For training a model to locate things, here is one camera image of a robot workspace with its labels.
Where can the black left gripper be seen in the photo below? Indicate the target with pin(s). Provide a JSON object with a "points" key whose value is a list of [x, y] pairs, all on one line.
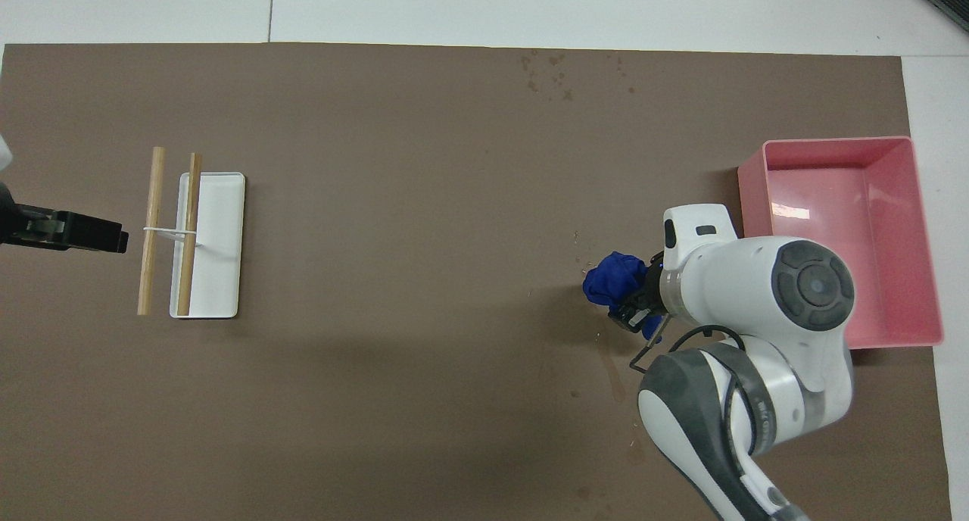
{"points": [[15, 226]]}

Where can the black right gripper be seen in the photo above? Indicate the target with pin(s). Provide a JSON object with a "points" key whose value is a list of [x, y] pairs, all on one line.
{"points": [[652, 290]]}

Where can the dark blue towel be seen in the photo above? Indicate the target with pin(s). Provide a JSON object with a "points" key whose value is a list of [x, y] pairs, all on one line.
{"points": [[609, 282]]}

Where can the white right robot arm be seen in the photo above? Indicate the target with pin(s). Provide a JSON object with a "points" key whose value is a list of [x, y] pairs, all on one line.
{"points": [[757, 279]]}

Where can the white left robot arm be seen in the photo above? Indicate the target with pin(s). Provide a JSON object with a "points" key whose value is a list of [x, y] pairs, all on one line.
{"points": [[4, 154]]}

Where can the white towel rack base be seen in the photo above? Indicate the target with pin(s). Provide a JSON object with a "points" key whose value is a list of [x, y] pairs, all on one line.
{"points": [[219, 263]]}

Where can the wooden rack rod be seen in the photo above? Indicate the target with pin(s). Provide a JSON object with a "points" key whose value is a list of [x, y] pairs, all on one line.
{"points": [[151, 226], [189, 233]]}

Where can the brown paper table mat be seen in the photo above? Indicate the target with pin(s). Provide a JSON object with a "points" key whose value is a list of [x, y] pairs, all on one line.
{"points": [[416, 279]]}

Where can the pink plastic bin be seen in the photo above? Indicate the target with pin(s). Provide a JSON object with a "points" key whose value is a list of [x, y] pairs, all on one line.
{"points": [[870, 203]]}

